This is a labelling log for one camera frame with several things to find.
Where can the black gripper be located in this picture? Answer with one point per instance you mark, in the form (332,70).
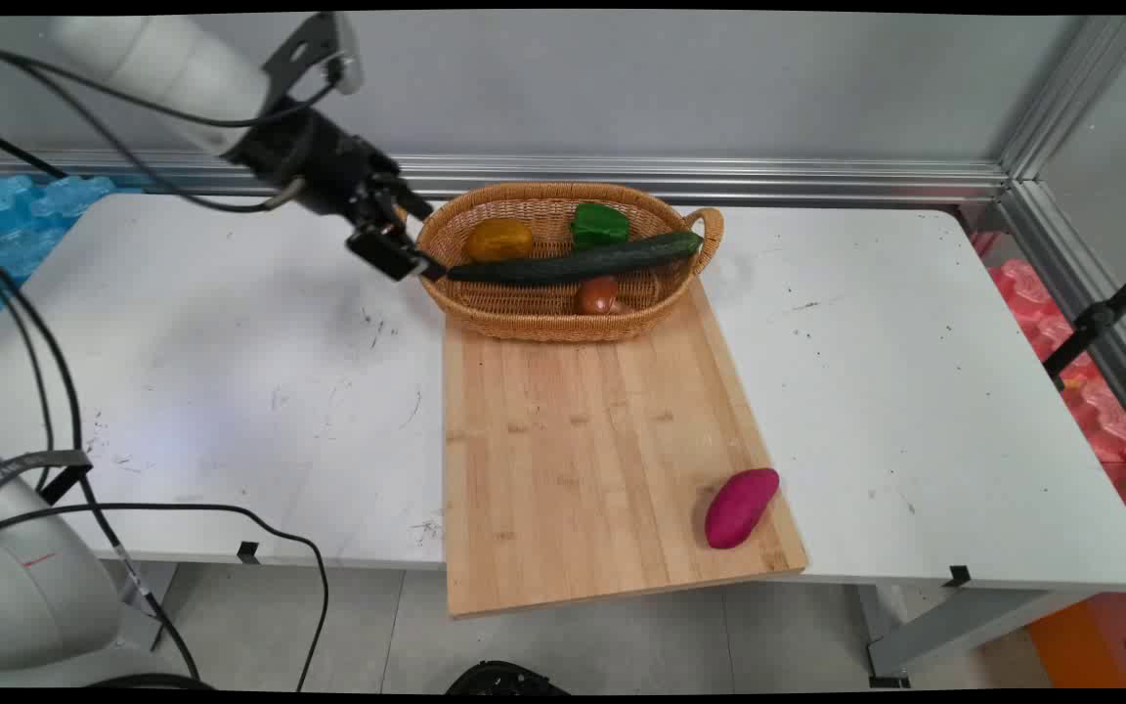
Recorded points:
(324,161)

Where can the long dark green cucumber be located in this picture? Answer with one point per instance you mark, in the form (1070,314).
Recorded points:
(583,261)

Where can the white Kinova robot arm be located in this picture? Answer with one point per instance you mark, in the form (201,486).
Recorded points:
(162,68)

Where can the yellow toy potato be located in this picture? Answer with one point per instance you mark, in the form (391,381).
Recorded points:
(498,240)

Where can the woven wicker basket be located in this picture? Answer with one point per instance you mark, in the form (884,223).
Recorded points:
(548,313)

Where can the green toy bell pepper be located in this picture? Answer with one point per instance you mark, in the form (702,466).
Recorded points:
(598,225)

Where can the brown toy mushroom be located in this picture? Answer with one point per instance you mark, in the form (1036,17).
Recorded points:
(598,294)

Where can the bamboo cutting board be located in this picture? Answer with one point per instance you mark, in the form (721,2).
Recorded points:
(602,460)

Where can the black table edge clip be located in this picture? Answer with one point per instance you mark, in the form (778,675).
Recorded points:
(248,552)
(958,576)

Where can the blue foam mat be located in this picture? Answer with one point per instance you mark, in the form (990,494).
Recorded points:
(21,230)

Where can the purple toy sweet potato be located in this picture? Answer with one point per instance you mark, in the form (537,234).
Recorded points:
(740,507)

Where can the black round floor object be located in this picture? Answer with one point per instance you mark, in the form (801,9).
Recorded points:
(504,678)

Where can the grey metal table leg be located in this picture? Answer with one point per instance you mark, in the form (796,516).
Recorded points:
(954,626)

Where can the black tripod stand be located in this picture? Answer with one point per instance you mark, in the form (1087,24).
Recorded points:
(1096,318)

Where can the red foam mat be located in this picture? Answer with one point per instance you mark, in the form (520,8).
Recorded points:
(1091,391)

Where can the orange floor panel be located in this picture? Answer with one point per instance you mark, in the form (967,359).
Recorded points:
(1081,645)

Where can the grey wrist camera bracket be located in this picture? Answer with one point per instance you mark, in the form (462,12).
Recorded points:
(314,49)

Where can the aluminium back frame rail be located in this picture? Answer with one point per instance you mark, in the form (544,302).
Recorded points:
(680,176)

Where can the aluminium side frame rail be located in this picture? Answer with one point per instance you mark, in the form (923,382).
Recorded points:
(1081,284)

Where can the aluminium corner frame post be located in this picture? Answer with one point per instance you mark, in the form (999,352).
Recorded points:
(1071,93)

